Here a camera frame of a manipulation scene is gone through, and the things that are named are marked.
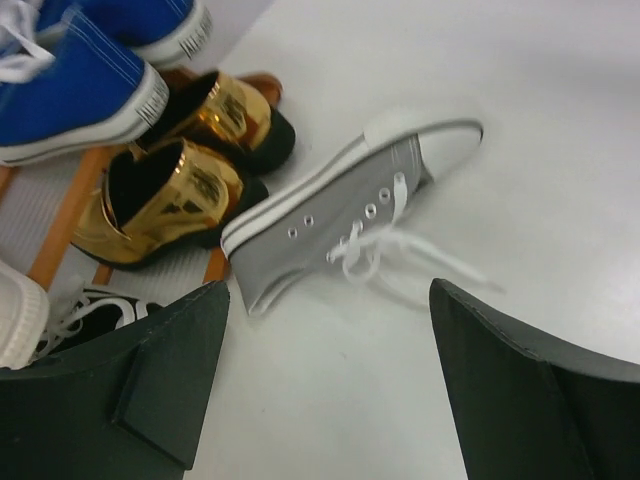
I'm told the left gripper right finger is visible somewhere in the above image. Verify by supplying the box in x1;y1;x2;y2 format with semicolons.
429;279;639;480

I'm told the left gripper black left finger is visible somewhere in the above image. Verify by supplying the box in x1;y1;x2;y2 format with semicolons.
1;282;230;479

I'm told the black white sneaker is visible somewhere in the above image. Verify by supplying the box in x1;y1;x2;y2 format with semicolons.
30;276;164;362

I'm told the beige sneaker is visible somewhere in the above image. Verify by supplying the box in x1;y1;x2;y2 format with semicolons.
0;262;50;370

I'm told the gold loafer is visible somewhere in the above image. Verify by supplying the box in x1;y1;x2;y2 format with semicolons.
134;68;296;176
71;138;268;271

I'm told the grey canvas sneaker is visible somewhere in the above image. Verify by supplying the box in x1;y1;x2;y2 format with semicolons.
221;108;495;315

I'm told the blue canvas sneaker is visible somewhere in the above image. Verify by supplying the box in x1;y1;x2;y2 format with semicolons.
33;0;212;69
1;1;169;167

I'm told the orange wooden shoe shelf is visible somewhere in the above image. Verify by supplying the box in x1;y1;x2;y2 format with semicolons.
0;69;285;292

